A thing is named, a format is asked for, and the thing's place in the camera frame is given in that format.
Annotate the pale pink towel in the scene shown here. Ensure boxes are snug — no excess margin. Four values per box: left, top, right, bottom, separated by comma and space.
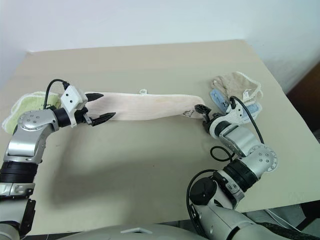
86, 88, 209, 122

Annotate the light green towel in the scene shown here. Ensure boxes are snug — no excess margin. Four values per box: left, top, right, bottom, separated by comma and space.
1, 90, 64, 135

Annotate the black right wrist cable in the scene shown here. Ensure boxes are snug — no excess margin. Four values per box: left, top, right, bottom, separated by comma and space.
210, 95, 266, 164

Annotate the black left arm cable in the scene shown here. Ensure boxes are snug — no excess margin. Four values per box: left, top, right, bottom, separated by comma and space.
43, 79, 70, 110

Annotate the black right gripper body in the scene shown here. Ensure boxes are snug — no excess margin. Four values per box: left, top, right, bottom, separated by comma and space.
201, 112, 220, 136

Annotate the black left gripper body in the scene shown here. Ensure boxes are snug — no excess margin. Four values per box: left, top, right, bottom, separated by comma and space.
73, 106, 95, 126

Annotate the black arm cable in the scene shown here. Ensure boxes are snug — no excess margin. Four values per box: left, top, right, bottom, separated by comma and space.
186, 169, 219, 227
43, 79, 70, 110

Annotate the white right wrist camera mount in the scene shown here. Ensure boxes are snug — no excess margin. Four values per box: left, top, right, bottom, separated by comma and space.
208, 102, 245, 139

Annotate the light blue towel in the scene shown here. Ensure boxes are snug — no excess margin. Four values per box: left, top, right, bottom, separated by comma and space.
209, 89, 263, 124

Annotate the brown wooden furniture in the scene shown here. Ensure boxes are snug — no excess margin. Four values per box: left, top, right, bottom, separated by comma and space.
285, 65, 320, 145

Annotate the silver robot torso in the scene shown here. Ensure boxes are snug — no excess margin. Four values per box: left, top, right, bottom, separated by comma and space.
74, 223, 206, 240

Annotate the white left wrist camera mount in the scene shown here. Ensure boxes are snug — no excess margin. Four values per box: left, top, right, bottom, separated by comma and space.
60, 85, 89, 126

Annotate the thin white cord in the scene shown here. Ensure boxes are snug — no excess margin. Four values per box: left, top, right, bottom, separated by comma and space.
264, 206, 304, 232

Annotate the dark grey bulky object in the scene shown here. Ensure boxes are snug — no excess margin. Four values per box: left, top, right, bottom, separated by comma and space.
246, 196, 320, 240

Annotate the beige towel with white trim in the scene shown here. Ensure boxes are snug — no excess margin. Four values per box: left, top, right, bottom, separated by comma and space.
209, 71, 264, 107

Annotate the black right upper arm cable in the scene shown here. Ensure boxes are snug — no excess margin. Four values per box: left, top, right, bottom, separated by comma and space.
186, 169, 219, 227

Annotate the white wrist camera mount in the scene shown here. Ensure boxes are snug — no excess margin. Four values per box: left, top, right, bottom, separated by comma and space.
208, 102, 245, 139
60, 85, 89, 126

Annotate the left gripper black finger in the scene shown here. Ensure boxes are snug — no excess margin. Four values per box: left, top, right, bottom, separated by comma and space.
91, 111, 117, 127
84, 91, 105, 103

